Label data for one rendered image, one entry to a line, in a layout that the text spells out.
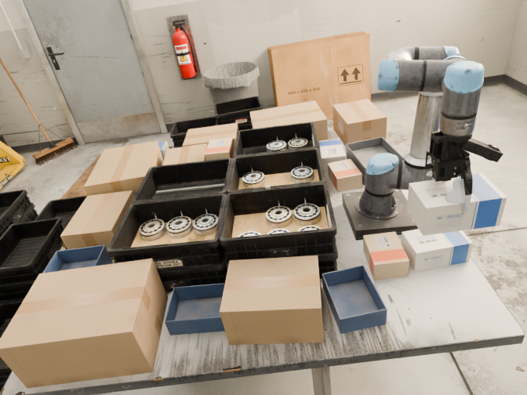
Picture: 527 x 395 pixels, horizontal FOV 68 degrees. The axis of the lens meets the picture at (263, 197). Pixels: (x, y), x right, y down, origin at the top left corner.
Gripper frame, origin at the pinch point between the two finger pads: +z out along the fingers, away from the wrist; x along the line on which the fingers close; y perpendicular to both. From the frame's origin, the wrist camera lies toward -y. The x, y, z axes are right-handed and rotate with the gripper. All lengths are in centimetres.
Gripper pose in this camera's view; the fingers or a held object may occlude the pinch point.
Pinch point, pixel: (454, 198)
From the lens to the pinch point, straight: 114.9
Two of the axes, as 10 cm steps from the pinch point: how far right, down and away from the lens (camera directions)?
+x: 0.4, 5.5, -8.3
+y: -9.9, 1.4, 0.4
